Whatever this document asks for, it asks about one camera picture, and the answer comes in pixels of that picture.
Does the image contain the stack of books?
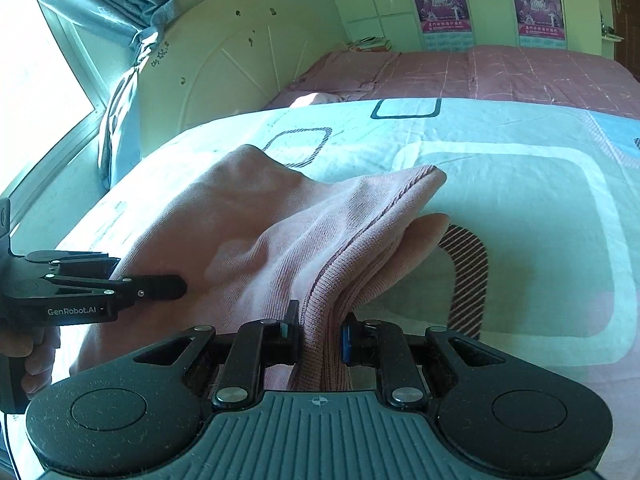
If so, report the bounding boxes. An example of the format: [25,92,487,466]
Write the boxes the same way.
[347,37,392,52]

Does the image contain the lower right pink poster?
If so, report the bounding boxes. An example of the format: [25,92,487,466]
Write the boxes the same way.
[513,0,565,40]

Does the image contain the pink poster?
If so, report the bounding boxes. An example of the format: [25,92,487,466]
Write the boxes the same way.
[414,0,472,34]
[513,0,565,40]

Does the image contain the lower left pink poster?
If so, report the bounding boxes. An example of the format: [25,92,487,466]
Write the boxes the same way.
[414,0,472,34]

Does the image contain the pink sweatshirt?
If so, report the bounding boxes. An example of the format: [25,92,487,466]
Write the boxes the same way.
[72,145,449,391]

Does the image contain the blue-grey curtain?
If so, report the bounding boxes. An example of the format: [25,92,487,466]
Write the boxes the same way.
[38,0,179,190]

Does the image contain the patterned light blue bedsheet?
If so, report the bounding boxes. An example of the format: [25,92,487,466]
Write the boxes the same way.
[8,94,640,480]

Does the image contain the person's left hand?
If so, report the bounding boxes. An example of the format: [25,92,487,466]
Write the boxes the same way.
[1,323,61,396]

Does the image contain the dark wooden door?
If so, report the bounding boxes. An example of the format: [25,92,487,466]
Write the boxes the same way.
[612,0,639,79]

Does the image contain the cream wardrobe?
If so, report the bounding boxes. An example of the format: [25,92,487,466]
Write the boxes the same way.
[334,0,603,56]

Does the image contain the cream round headboard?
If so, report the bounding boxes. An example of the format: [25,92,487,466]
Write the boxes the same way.
[137,0,344,156]

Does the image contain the corner wall shelves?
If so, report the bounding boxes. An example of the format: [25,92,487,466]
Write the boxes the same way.
[599,0,624,60]

